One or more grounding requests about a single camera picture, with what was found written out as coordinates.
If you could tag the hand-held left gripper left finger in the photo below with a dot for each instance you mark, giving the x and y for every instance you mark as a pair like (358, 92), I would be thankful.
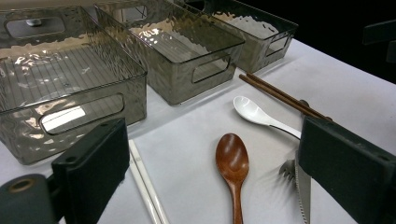
(93, 168)

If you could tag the white table cover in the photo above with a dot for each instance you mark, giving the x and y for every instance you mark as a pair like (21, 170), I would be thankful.
(193, 193)

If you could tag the metal fork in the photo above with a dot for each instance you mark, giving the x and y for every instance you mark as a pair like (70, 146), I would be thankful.
(286, 169)

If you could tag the metal table knife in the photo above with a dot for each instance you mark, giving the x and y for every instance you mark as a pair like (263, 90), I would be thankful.
(303, 193)

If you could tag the white ceramic spoon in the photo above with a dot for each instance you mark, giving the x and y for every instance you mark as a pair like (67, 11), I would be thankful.
(249, 110)

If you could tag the brown wooden spoon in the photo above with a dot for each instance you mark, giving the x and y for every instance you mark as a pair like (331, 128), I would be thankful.
(232, 158)

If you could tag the smoked clear plastic bin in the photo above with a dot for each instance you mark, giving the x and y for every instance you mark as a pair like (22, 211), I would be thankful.
(62, 77)
(258, 59)
(162, 84)

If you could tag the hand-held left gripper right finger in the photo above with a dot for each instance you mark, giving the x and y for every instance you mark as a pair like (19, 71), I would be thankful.
(348, 168)

